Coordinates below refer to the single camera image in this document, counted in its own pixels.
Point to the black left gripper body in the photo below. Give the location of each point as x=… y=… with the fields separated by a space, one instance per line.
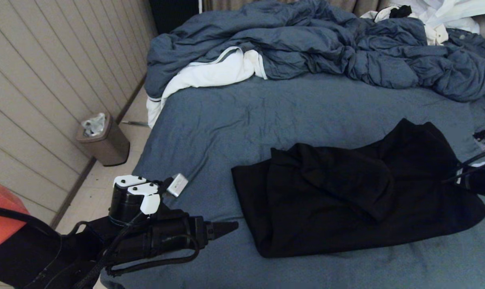
x=154 y=237

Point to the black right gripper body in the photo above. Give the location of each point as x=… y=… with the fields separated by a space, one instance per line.
x=483 y=178

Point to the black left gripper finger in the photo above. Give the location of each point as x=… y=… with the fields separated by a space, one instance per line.
x=218 y=235
x=222 y=225

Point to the black zip hoodie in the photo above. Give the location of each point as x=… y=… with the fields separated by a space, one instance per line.
x=347 y=192

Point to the white clothes pile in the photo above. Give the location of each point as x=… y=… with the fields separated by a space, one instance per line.
x=417 y=6

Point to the brown trash bin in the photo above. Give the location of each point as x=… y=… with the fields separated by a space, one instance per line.
x=110 y=144

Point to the grey metal rod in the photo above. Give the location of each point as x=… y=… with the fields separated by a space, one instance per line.
x=134 y=122

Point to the white plastic bin liner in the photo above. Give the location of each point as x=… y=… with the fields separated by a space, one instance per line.
x=93 y=125

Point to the blue denim garment with buttons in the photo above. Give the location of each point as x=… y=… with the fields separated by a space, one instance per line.
x=471 y=40

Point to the blue bed sheet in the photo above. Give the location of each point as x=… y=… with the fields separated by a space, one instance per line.
x=306 y=108

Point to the cream garment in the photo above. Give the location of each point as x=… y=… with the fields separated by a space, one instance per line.
x=437 y=36

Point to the small black garment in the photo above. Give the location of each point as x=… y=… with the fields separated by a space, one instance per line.
x=401 y=11

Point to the rumpled blue duvet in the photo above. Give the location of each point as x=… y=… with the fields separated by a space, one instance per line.
x=306 y=40

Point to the beige curtain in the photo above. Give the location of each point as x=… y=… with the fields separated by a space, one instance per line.
x=359 y=6

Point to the black furniture piece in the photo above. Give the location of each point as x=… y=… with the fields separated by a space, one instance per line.
x=174 y=12

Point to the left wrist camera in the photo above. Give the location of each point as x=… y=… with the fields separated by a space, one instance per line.
x=142 y=196

